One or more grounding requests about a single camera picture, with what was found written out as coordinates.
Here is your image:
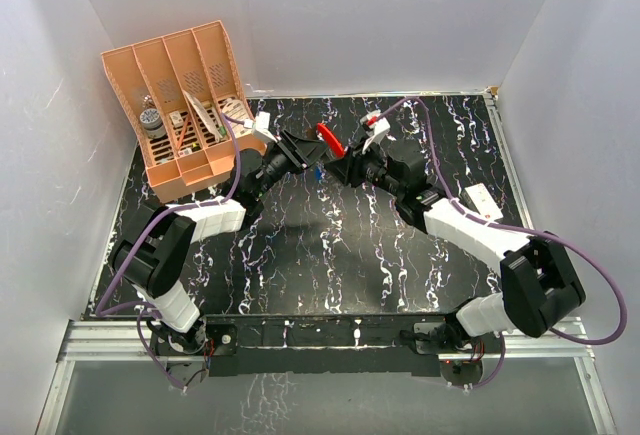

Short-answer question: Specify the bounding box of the purple cable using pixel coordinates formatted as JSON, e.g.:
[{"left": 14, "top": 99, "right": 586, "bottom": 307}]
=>
[
  {"left": 95, "top": 113, "right": 254, "bottom": 391},
  {"left": 372, "top": 97, "right": 629, "bottom": 391}
]

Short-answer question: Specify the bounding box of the white and red keyring holder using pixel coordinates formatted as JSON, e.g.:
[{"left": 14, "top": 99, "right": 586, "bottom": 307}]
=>
[{"left": 316, "top": 123, "right": 346, "bottom": 158}]

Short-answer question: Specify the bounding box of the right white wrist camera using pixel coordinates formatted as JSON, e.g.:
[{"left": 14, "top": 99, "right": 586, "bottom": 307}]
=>
[{"left": 360, "top": 110, "right": 390, "bottom": 153}]

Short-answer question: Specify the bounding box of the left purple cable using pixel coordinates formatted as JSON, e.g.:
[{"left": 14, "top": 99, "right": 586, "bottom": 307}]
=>
[{"left": 95, "top": 113, "right": 254, "bottom": 391}]

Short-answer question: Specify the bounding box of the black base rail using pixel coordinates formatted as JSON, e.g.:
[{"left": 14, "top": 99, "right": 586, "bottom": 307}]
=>
[{"left": 159, "top": 304, "right": 506, "bottom": 381}]

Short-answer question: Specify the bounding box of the small white label box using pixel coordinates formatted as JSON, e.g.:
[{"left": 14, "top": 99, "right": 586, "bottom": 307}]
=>
[{"left": 169, "top": 111, "right": 184, "bottom": 129}]

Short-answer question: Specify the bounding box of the grey round tin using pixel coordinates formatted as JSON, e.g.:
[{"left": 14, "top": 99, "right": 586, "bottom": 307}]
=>
[{"left": 139, "top": 108, "right": 166, "bottom": 140}]

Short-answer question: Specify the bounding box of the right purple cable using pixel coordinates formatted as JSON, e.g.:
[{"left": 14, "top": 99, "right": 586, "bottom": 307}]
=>
[{"left": 372, "top": 97, "right": 629, "bottom": 391}]

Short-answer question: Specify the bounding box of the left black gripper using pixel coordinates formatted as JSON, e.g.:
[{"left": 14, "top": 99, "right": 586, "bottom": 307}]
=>
[{"left": 253, "top": 130, "right": 330, "bottom": 200}]

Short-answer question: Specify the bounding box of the orange plastic desk organizer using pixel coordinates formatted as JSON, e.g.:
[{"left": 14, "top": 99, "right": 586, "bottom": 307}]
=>
[{"left": 101, "top": 21, "right": 266, "bottom": 203}]

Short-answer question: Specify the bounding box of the white labelled packet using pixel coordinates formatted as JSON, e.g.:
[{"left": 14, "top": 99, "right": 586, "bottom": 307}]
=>
[{"left": 219, "top": 97, "right": 253, "bottom": 134}]

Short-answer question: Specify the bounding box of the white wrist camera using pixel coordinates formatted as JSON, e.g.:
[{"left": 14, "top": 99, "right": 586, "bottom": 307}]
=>
[
  {"left": 360, "top": 110, "right": 390, "bottom": 153},
  {"left": 243, "top": 111, "right": 277, "bottom": 144}
]

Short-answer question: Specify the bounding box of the white envelope card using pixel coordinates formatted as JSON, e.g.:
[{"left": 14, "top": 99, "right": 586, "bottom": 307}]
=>
[{"left": 183, "top": 90, "right": 226, "bottom": 142}]

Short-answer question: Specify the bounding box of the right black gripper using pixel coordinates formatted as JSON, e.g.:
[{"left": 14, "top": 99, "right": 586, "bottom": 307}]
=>
[{"left": 326, "top": 135, "right": 405, "bottom": 198}]

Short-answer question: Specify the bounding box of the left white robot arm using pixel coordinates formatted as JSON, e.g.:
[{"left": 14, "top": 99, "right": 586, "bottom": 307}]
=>
[{"left": 110, "top": 130, "right": 332, "bottom": 354}]

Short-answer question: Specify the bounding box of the orange pencil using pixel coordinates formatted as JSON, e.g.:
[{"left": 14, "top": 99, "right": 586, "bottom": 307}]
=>
[{"left": 177, "top": 113, "right": 191, "bottom": 152}]

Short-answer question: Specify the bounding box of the small white cardboard box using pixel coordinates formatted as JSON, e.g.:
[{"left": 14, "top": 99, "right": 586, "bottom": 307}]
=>
[{"left": 462, "top": 183, "right": 503, "bottom": 222}]

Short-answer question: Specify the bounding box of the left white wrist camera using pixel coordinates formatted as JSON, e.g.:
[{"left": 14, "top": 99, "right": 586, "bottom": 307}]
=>
[{"left": 243, "top": 111, "right": 277, "bottom": 144}]

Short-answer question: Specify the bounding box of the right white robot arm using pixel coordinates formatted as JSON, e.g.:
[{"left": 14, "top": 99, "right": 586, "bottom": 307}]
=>
[{"left": 323, "top": 144, "right": 586, "bottom": 352}]

